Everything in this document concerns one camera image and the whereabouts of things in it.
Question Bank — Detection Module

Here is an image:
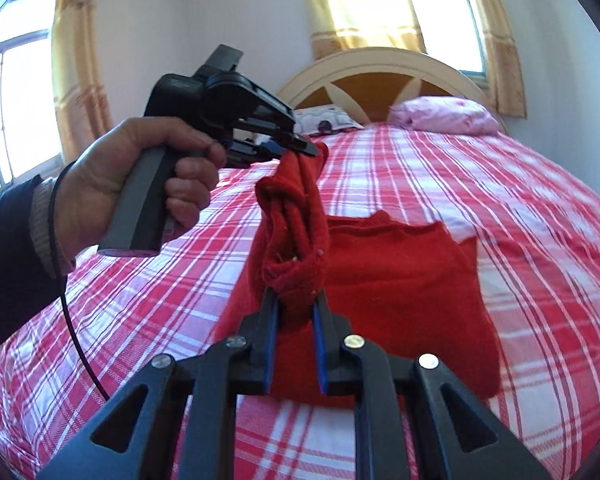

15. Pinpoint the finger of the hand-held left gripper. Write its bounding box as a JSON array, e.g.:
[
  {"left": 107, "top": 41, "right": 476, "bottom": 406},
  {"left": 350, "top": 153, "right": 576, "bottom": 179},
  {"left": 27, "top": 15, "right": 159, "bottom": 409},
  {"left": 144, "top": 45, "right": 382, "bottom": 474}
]
[
  {"left": 227, "top": 141, "right": 284, "bottom": 167},
  {"left": 236, "top": 118, "right": 319, "bottom": 156}
]

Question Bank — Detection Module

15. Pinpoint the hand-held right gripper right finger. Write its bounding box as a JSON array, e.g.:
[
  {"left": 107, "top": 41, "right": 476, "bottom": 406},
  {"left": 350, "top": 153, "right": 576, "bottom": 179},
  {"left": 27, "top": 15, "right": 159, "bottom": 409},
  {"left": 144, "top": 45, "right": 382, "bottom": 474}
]
[{"left": 313, "top": 291, "right": 552, "bottom": 480}]

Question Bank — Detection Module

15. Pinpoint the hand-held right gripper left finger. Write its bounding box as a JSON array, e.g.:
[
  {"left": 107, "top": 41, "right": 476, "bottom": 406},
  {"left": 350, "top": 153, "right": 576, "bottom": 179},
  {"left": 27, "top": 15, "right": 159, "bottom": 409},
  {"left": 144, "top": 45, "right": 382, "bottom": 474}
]
[{"left": 36, "top": 285, "right": 283, "bottom": 480}]

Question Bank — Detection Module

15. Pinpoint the red knitted sweater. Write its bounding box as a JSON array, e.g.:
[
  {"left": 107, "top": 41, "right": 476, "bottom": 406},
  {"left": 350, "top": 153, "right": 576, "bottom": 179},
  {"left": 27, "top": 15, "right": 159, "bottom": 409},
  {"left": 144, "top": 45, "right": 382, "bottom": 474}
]
[{"left": 212, "top": 141, "right": 503, "bottom": 403}]

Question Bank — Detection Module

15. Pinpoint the person's left forearm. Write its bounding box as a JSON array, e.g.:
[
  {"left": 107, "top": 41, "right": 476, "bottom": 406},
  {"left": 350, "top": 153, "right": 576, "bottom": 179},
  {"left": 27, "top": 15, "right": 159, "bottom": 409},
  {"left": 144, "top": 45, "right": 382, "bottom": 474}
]
[{"left": 0, "top": 172, "right": 78, "bottom": 361}]

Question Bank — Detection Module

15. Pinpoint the person's left hand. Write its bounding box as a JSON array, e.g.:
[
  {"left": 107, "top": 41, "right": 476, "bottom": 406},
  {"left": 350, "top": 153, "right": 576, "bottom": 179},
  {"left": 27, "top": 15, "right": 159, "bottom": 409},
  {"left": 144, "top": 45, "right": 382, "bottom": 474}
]
[{"left": 55, "top": 116, "right": 228, "bottom": 261}]

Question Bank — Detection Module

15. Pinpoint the white printed pillow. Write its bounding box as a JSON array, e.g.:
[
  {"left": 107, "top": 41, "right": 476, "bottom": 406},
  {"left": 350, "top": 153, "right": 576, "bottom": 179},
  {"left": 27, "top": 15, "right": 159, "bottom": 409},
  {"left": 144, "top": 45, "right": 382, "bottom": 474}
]
[{"left": 292, "top": 104, "right": 365, "bottom": 136}]

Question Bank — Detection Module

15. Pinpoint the arched wooden headboard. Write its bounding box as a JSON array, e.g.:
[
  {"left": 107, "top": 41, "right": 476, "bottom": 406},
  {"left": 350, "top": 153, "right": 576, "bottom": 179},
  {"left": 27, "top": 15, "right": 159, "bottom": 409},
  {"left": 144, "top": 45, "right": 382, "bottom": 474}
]
[{"left": 275, "top": 46, "right": 508, "bottom": 133}]

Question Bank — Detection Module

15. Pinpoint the yellow patterned curtain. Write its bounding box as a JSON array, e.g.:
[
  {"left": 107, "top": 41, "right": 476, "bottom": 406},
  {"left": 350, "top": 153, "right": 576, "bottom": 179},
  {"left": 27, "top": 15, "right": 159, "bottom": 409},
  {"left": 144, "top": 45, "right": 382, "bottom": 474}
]
[
  {"left": 50, "top": 0, "right": 113, "bottom": 166},
  {"left": 295, "top": 0, "right": 426, "bottom": 61},
  {"left": 462, "top": 0, "right": 528, "bottom": 121}
]

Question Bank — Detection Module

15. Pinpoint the pink pillow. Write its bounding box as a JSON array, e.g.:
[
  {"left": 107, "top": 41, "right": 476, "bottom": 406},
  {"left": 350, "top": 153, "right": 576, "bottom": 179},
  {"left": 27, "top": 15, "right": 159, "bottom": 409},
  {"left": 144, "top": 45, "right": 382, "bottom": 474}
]
[{"left": 389, "top": 96, "right": 501, "bottom": 136}]

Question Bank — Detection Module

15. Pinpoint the window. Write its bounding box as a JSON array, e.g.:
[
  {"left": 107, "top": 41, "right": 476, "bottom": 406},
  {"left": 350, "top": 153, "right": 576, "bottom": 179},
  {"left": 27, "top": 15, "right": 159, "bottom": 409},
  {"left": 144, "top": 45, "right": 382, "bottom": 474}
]
[
  {"left": 400, "top": 0, "right": 488, "bottom": 76},
  {"left": 0, "top": 0, "right": 63, "bottom": 206}
]

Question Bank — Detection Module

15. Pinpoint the red plaid bed sheet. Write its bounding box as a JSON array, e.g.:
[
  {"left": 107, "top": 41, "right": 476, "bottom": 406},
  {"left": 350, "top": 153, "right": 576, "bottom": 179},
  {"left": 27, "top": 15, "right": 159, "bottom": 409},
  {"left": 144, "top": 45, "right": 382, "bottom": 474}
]
[{"left": 0, "top": 125, "right": 600, "bottom": 480}]

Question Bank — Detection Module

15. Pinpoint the black cable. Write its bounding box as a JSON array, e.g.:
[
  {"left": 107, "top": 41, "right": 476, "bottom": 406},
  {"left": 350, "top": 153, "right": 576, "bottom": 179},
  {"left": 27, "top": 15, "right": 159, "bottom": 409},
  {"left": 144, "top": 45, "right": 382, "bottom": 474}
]
[{"left": 47, "top": 160, "right": 112, "bottom": 403}]

